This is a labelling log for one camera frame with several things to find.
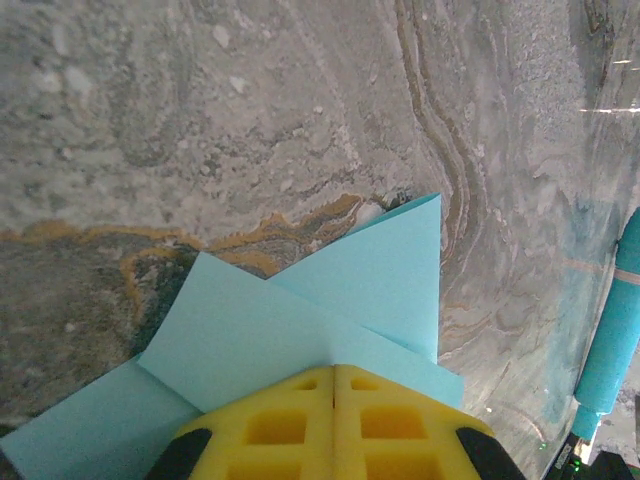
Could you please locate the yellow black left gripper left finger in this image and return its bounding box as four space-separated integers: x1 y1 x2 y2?
144 363 335 480

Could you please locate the light blue tube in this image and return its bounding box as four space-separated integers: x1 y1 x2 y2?
572 207 640 439

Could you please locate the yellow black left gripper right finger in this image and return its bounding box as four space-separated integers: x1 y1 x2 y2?
333 363 526 480

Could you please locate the light blue paper sheet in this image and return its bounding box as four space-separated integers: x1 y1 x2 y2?
0 192 464 480

